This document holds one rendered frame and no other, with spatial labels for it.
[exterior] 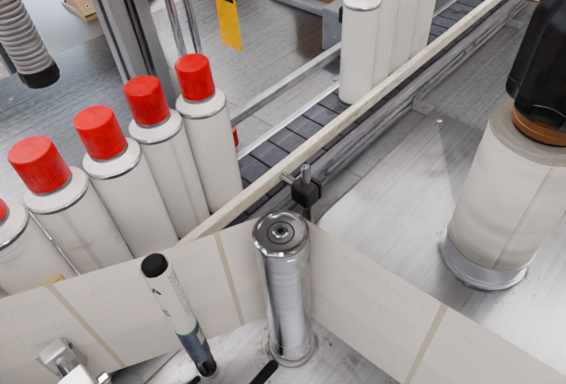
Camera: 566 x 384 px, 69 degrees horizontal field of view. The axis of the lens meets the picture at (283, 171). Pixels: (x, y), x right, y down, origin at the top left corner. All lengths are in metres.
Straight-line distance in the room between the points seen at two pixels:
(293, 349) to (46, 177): 0.25
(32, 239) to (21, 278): 0.03
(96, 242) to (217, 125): 0.16
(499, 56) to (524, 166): 0.61
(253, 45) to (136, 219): 0.61
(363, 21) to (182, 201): 0.34
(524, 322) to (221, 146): 0.35
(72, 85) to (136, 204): 0.57
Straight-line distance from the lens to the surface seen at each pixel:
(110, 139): 0.37
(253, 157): 0.60
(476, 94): 0.83
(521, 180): 0.38
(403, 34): 0.71
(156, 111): 0.39
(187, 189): 0.45
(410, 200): 0.55
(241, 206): 0.50
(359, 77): 0.64
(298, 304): 0.33
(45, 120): 0.88
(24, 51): 0.44
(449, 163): 0.61
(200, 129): 0.43
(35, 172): 0.36
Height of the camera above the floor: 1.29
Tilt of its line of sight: 46 degrees down
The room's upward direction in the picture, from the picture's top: 5 degrees counter-clockwise
